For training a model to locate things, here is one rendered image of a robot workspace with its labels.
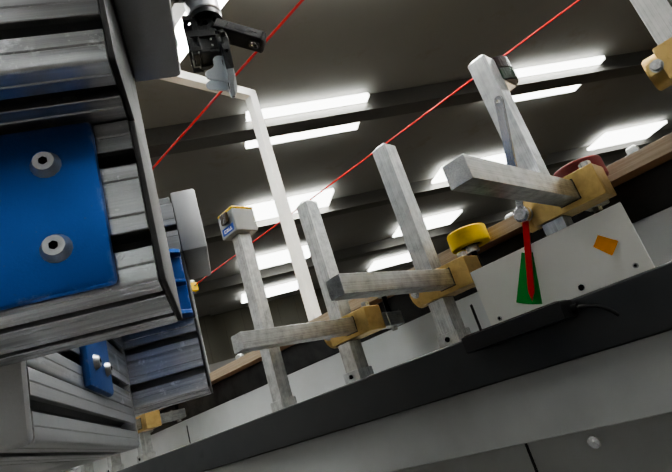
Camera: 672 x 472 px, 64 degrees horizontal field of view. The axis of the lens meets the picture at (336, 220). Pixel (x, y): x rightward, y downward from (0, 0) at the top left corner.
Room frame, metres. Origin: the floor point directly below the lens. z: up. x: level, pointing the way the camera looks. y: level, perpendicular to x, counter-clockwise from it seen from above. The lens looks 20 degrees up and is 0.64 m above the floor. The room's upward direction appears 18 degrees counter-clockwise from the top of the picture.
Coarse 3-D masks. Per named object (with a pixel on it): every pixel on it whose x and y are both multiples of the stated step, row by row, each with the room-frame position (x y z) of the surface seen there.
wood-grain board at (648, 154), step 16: (656, 144) 0.84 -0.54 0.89; (624, 160) 0.88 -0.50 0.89; (640, 160) 0.86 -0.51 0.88; (656, 160) 0.86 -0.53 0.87; (608, 176) 0.90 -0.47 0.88; (624, 176) 0.89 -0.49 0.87; (496, 224) 1.04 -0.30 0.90; (512, 224) 1.02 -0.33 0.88; (496, 240) 1.06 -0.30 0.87; (448, 256) 1.13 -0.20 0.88; (352, 304) 1.32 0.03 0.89; (320, 320) 1.40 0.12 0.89; (256, 352) 1.60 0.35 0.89; (224, 368) 1.71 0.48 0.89; (240, 368) 1.69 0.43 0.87
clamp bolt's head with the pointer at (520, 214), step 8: (520, 216) 0.81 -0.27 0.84; (528, 224) 0.82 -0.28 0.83; (528, 232) 0.82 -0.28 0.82; (528, 240) 0.83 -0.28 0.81; (528, 248) 0.83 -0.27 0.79; (528, 256) 0.83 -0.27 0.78; (528, 264) 0.84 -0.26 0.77; (528, 272) 0.84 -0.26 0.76; (528, 280) 0.84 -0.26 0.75; (528, 288) 0.85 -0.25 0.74
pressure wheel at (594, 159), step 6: (588, 156) 0.82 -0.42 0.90; (594, 156) 0.82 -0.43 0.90; (570, 162) 0.83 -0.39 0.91; (576, 162) 0.82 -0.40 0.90; (594, 162) 0.82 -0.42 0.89; (600, 162) 0.83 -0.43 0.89; (564, 168) 0.83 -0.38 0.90; (570, 168) 0.83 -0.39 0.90; (576, 168) 0.82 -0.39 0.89; (606, 168) 0.84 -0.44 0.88; (558, 174) 0.85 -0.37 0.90; (564, 174) 0.84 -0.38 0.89; (606, 174) 0.84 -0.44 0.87; (600, 210) 0.85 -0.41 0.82
